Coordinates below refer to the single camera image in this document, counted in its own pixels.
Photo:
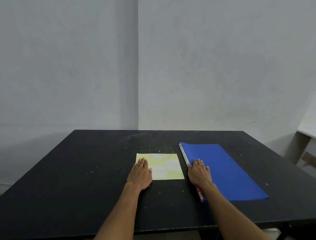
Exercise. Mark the person's right hand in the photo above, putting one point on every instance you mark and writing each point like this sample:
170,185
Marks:
200,175

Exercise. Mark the person's left hand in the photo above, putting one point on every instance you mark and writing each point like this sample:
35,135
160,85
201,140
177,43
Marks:
139,176

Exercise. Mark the person's right thumb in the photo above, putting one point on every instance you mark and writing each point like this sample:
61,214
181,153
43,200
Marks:
189,169

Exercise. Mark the person's left thumb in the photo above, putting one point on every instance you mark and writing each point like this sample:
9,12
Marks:
150,171

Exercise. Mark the person's right forearm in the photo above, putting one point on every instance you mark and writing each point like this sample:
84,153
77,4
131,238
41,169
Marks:
230,215

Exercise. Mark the person's left forearm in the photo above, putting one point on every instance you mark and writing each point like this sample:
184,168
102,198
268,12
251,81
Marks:
118,215

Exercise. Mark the white sticker label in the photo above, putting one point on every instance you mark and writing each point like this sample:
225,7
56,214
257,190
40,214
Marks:
156,156
172,162
159,175
173,168
158,168

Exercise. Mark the yellow label backing sheet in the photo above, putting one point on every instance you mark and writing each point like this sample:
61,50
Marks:
170,173

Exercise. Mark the blue file folder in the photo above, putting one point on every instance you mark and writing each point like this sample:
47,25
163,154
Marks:
227,170

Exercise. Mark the white side table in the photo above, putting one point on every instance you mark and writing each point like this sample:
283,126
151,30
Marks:
305,133

